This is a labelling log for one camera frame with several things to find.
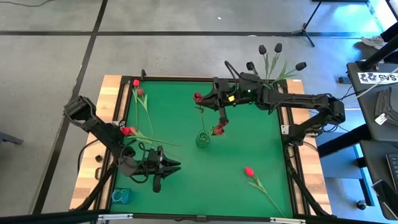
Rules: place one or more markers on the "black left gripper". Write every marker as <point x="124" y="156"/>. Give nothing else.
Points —
<point x="155" y="163"/>

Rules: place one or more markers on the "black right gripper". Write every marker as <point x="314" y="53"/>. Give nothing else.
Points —
<point x="239" y="90"/>

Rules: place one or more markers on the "green glass vase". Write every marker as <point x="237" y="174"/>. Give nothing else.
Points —
<point x="202" y="141"/>

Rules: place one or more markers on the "black artificial tulip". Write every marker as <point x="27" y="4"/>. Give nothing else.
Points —
<point x="278" y="47"/>
<point x="300" y="65"/>
<point x="262" y="49"/>
<point x="250" y="65"/>

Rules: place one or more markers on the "dark tulips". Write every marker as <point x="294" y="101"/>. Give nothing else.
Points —
<point x="126" y="130"/>

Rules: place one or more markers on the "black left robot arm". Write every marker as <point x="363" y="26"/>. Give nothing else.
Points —
<point x="102" y="130"/>

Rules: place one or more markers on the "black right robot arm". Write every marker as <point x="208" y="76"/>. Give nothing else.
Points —
<point x="298" y="99"/>

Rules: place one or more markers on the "pale blue glass vase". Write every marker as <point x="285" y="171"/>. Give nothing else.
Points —
<point x="122" y="196"/>

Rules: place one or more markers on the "green table mat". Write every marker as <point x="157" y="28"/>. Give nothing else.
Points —
<point x="217" y="193"/>

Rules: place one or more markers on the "small black knob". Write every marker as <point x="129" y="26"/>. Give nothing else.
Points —
<point x="99" y="158"/>

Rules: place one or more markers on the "black tripod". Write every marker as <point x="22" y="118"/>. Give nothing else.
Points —
<point x="306" y="26"/>

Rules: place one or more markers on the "grey desk foot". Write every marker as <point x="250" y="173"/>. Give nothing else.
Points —
<point x="344" y="80"/>

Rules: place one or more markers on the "black desk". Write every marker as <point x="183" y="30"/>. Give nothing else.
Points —
<point x="376" y="161"/>
<point x="367" y="102"/>

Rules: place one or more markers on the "grey chair foot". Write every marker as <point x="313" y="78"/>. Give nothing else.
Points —
<point x="11" y="138"/>

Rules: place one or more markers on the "white printed label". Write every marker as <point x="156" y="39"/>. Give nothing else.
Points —
<point x="373" y="77"/>

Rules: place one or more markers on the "small white tag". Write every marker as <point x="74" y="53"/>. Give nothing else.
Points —
<point x="381" y="119"/>

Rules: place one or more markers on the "person's foot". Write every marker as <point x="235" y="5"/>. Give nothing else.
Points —
<point x="373" y="40"/>

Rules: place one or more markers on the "black slanted pole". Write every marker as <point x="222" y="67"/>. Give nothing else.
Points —
<point x="381" y="53"/>

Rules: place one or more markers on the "stack of dark grey pads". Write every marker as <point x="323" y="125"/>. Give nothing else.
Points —
<point x="388" y="102"/>

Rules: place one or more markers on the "black caster wheel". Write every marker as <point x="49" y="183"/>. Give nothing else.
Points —
<point x="361" y="205"/>

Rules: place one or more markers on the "person's leg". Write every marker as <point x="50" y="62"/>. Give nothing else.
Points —
<point x="391" y="31"/>

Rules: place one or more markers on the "grey keyboard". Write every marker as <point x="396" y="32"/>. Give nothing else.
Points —
<point x="393" y="168"/>

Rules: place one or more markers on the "black phone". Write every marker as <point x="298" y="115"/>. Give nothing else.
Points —
<point x="385" y="194"/>

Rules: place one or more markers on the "black aluminium table frame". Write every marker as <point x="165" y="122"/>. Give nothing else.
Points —
<point x="174" y="78"/>

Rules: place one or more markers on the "black diagonal frame strut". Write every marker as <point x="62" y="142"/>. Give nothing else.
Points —
<point x="99" y="183"/>
<point x="303" y="189"/>

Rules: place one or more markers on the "silver corner bracket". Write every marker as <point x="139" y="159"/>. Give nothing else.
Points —
<point x="287" y="220"/>
<point x="115" y="216"/>

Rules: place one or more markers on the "white metal bracket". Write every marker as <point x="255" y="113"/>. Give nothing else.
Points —
<point x="285" y="129"/>

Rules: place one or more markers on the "black horizontal frame beam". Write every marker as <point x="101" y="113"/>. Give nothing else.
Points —
<point x="46" y="216"/>

